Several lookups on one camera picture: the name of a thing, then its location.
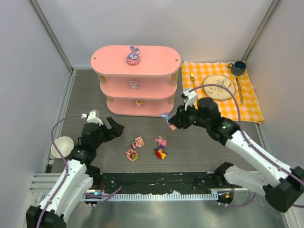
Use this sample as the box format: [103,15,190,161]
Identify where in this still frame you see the dark blue ceramic mug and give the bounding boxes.
[228,61,247,76]

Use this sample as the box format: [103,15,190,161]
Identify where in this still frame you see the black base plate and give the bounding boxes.
[91,172,240,195]

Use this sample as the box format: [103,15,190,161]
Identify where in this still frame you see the gold knife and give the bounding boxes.
[236,77,244,105]

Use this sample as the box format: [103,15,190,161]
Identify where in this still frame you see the white pink toy middle shelf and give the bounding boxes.
[128,81,139,90]

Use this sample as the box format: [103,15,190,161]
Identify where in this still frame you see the purple cable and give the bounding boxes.
[189,84,304,209]
[35,114,87,228]

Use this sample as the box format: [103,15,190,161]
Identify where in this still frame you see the red yellow bird toy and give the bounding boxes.
[154,145,167,160]

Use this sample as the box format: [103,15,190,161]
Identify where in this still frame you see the pink pig toy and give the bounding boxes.
[155,136,167,147]

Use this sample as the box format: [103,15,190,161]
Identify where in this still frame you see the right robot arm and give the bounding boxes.
[169,95,304,213]

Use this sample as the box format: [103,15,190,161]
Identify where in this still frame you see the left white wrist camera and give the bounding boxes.
[81,109,104,125]

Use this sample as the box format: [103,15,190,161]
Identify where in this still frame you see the gold fork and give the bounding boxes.
[190,73,196,91]

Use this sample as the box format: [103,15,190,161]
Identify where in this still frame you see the white ceramic bowl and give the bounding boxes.
[50,136,74,159]

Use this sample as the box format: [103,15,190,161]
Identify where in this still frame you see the pink three-tier wooden shelf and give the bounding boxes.
[91,45,181,117]

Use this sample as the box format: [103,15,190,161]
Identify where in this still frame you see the pink bear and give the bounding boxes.
[126,148,138,162]
[131,136,145,149]

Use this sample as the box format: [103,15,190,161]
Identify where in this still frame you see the purple bunny with cake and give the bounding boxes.
[160,112,177,131]

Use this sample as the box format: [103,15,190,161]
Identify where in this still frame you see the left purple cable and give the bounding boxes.
[35,114,87,228]

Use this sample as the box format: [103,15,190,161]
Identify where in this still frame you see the cream decorated ceramic plate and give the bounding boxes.
[203,75,236,101]

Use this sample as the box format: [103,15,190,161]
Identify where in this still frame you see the white slotted cable duct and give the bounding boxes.
[41,191,219,202]

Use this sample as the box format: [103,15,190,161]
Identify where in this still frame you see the pink bear on donut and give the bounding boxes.
[126,148,138,162]

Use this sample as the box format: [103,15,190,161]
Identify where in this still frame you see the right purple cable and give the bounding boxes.
[189,84,304,209]

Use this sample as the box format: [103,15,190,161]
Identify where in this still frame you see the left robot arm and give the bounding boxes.
[26,110,124,228]

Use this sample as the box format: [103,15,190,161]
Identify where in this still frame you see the pink toy with yellow hat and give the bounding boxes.
[135,100,142,109]

